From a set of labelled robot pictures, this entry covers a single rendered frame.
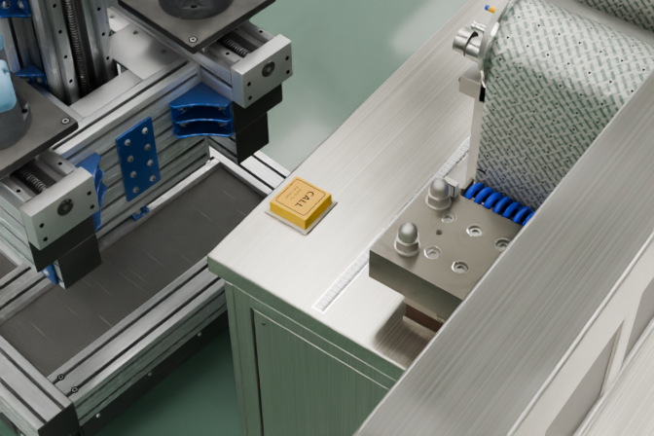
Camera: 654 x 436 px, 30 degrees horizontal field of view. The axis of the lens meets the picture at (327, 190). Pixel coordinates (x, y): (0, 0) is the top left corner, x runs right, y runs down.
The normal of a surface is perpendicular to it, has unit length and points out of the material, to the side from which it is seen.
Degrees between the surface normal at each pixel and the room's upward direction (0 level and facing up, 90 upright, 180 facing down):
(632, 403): 0
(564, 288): 0
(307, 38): 0
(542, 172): 90
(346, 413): 90
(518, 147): 90
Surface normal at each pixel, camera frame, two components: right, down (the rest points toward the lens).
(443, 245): -0.01, -0.68
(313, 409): -0.59, 0.60
